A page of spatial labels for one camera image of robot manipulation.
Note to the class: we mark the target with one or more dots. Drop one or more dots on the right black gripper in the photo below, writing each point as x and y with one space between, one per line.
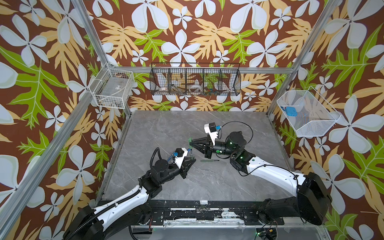
207 147

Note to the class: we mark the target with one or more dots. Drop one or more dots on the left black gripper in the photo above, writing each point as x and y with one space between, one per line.
185 168

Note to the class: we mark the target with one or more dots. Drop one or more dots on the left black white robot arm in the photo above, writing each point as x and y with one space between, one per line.
93 223

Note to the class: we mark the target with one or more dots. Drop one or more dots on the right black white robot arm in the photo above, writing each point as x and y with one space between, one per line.
309 199

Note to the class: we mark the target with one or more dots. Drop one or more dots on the blue object in basket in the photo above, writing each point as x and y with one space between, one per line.
291 112

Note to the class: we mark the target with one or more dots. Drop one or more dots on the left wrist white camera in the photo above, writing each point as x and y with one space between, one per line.
179 155

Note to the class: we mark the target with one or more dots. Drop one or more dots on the wrist white camera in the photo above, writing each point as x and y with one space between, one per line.
212 130
179 155

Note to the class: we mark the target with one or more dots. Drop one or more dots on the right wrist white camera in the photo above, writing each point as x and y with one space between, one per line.
212 130

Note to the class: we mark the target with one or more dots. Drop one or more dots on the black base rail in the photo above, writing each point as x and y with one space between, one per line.
162 212

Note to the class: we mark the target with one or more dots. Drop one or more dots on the black wire basket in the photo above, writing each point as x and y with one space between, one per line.
208 79

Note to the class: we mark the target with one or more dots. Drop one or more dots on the white wire basket left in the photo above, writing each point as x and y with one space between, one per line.
111 88

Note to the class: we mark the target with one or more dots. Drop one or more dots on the white wire basket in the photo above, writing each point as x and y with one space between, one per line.
316 116
111 88

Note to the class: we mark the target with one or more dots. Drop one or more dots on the white wire basket right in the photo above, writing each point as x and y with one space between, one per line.
316 116

